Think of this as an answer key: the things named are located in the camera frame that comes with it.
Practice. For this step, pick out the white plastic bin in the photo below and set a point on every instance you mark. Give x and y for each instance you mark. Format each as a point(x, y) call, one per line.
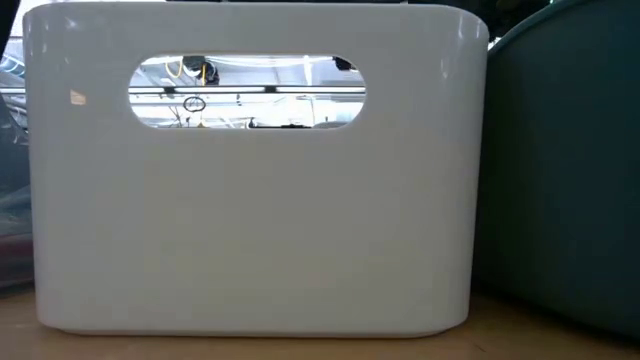
point(255, 225)

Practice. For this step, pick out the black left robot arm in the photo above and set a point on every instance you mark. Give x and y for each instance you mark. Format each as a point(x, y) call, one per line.
point(7, 25)

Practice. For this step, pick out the silver horizontal rail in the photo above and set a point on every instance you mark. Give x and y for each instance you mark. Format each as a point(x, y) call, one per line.
point(225, 90)

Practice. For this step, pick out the blue white striped object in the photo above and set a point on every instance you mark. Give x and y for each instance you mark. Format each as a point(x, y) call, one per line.
point(10, 65)

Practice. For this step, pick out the teal plastic bin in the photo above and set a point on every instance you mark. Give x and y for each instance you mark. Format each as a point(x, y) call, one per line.
point(565, 175)

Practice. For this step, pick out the clear plastic toiletry bag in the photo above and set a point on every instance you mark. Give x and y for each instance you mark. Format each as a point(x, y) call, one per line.
point(14, 200)

